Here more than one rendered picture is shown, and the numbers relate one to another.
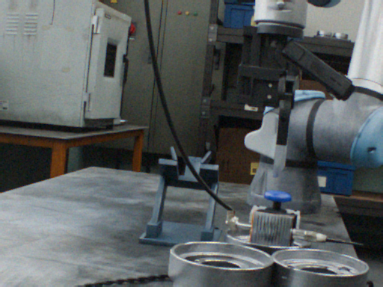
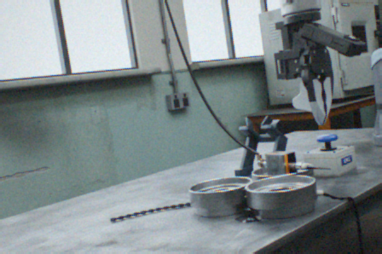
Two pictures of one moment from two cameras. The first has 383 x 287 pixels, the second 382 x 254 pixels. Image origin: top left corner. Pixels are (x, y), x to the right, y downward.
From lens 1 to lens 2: 0.48 m
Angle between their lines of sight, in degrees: 36
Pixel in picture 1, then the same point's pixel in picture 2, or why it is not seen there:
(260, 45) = (287, 34)
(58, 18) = not seen: hidden behind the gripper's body
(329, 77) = (333, 43)
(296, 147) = not seen: outside the picture
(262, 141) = (303, 101)
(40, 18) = not seen: hidden behind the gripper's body
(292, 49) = (305, 30)
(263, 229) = (271, 164)
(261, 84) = (291, 61)
